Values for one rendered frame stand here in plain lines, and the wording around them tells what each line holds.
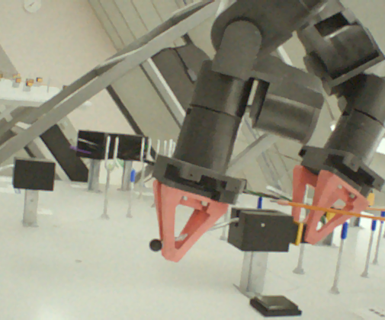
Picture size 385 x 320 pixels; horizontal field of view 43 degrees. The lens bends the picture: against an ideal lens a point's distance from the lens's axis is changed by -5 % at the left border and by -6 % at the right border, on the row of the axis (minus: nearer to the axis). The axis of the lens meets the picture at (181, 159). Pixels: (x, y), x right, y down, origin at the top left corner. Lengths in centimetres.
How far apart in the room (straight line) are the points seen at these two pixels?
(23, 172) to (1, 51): 728
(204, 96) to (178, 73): 110
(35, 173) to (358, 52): 48
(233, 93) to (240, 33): 7
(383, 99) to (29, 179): 50
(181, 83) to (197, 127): 111
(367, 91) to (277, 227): 19
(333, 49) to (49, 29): 764
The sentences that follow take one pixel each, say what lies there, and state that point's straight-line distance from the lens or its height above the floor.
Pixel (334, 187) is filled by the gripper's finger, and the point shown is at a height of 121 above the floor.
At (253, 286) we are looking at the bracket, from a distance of 55.
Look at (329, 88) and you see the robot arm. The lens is 60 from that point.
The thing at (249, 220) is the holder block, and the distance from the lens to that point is 52.
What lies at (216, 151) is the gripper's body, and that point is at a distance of 49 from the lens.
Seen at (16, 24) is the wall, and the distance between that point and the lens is 804.
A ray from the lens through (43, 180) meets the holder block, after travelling 76.
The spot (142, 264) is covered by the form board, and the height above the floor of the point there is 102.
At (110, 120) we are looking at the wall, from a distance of 854.
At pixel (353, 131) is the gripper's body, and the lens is 57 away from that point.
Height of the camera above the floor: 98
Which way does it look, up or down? 15 degrees up
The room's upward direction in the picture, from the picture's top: 52 degrees clockwise
